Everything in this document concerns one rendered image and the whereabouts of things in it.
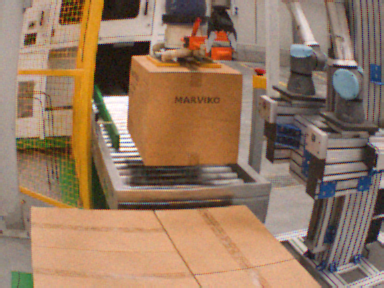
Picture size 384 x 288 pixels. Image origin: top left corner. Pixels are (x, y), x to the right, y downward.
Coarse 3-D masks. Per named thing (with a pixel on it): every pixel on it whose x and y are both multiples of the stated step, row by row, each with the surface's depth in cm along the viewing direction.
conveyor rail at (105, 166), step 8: (96, 136) 303; (96, 144) 304; (104, 144) 289; (96, 152) 305; (104, 152) 275; (96, 160) 307; (104, 160) 263; (112, 160) 263; (104, 168) 265; (112, 168) 252; (104, 176) 267; (112, 176) 242; (112, 184) 233; (120, 184) 233; (104, 192) 270; (112, 192) 238; (112, 200) 241; (112, 208) 244
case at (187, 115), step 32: (192, 64) 245; (160, 96) 223; (192, 96) 226; (224, 96) 230; (128, 128) 278; (160, 128) 227; (192, 128) 230; (224, 128) 234; (160, 160) 231; (192, 160) 234; (224, 160) 238
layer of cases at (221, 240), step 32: (32, 224) 188; (64, 224) 194; (96, 224) 200; (128, 224) 205; (160, 224) 208; (192, 224) 210; (224, 224) 211; (256, 224) 211; (32, 256) 161; (64, 256) 167; (96, 256) 172; (128, 256) 176; (160, 256) 179; (192, 256) 181; (224, 256) 182; (256, 256) 181; (288, 256) 180
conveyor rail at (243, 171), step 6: (240, 162) 273; (234, 168) 276; (240, 168) 267; (246, 168) 264; (252, 168) 264; (240, 174) 267; (246, 174) 260; (252, 174) 256; (258, 174) 257; (246, 180) 259; (252, 180) 252; (258, 180) 248; (264, 180) 248
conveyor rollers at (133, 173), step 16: (112, 96) 435; (128, 96) 438; (96, 112) 380; (112, 112) 383; (112, 144) 306; (128, 144) 308; (128, 160) 282; (128, 176) 257; (144, 176) 259; (160, 176) 261; (176, 176) 263; (192, 176) 264; (208, 176) 266; (224, 176) 268
